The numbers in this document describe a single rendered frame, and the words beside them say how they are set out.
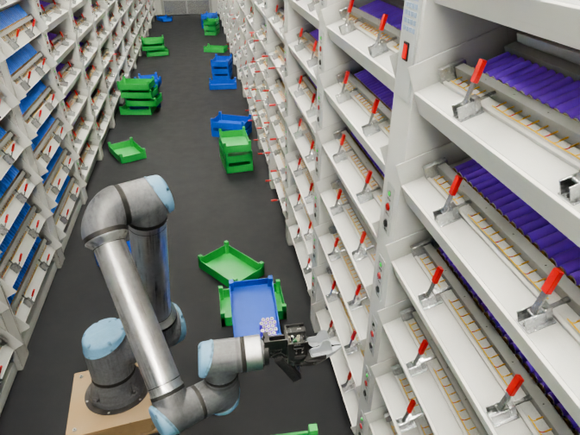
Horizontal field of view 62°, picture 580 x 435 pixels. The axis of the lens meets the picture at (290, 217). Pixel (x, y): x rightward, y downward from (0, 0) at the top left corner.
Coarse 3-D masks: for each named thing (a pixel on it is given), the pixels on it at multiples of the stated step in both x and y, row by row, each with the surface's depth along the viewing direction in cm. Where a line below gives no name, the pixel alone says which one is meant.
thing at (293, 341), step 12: (300, 324) 128; (264, 336) 124; (276, 336) 124; (288, 336) 126; (300, 336) 127; (264, 348) 124; (276, 348) 124; (288, 348) 123; (300, 348) 124; (264, 360) 123; (288, 360) 125; (300, 360) 126
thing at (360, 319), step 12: (324, 228) 188; (324, 240) 187; (336, 264) 174; (348, 264) 171; (336, 276) 169; (348, 276) 166; (348, 288) 162; (348, 300) 158; (360, 312) 152; (360, 324) 148; (360, 336) 144
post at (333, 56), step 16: (320, 0) 153; (336, 0) 146; (320, 16) 155; (336, 48) 154; (336, 64) 156; (320, 80) 163; (336, 112) 165; (320, 128) 169; (320, 144) 171; (320, 160) 174; (320, 176) 177; (320, 208) 184; (320, 256) 196; (320, 288) 204
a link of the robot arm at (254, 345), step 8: (248, 336) 126; (256, 336) 126; (248, 344) 123; (256, 344) 123; (248, 352) 122; (256, 352) 122; (248, 360) 122; (256, 360) 122; (248, 368) 122; (256, 368) 123
